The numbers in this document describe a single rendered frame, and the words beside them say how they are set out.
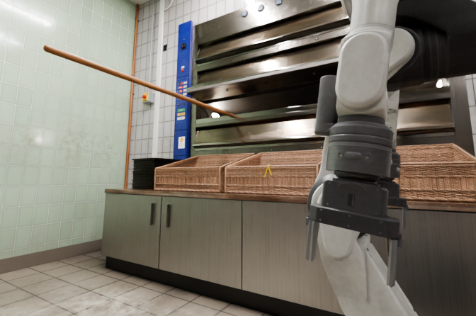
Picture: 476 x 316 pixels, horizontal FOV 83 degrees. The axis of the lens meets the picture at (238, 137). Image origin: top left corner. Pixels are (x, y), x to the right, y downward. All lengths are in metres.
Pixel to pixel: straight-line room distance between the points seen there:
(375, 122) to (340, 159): 0.07
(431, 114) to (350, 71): 1.47
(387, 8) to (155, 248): 1.76
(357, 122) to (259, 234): 1.11
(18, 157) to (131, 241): 1.08
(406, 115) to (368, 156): 1.47
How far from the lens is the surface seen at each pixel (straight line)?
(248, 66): 2.28
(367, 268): 0.67
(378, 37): 0.44
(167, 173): 1.89
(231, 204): 1.52
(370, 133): 0.41
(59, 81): 2.78
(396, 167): 0.88
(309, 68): 1.89
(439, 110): 1.89
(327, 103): 0.45
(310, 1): 2.28
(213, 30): 2.62
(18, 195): 2.60
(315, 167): 1.37
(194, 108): 2.47
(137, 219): 2.04
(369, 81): 0.41
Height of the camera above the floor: 0.67
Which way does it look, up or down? 9 degrees up
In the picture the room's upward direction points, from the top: straight up
